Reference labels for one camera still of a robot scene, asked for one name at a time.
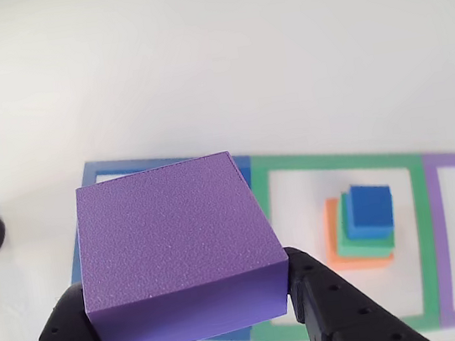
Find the green block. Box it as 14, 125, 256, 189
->
328, 185, 400, 265

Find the small blue block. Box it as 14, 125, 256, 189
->
339, 180, 399, 246

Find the large purple block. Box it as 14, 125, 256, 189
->
65, 145, 299, 341

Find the orange block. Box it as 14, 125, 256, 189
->
318, 190, 397, 275

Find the green square frame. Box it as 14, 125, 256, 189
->
225, 133, 448, 341

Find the blue square frame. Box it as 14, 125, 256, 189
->
55, 139, 277, 341

